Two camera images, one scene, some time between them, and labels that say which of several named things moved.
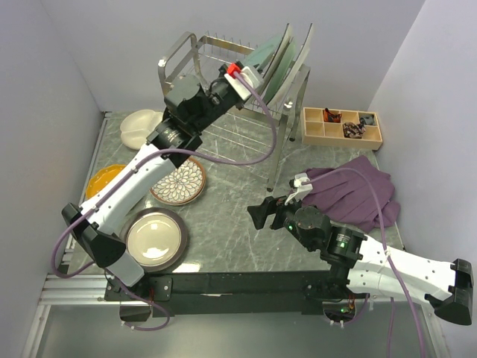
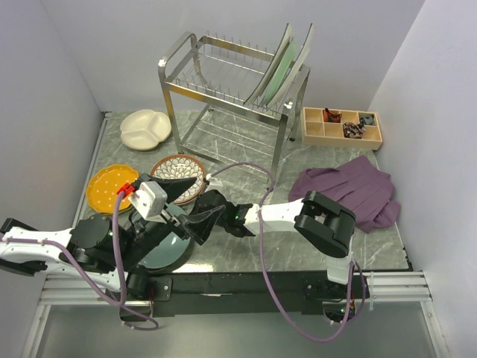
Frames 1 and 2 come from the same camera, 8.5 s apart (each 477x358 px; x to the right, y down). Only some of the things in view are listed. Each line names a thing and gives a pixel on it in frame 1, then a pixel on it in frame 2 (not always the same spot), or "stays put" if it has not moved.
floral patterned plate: [181, 186] stays put
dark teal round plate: [261, 57] → [171, 249]
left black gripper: [220, 76] → [202, 224]
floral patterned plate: [181, 186] stays put
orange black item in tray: [329, 117] stays put
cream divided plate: [136, 124] stays put
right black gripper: [259, 212] → [197, 208]
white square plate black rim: [297, 67] stays put
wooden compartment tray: [340, 127] stays put
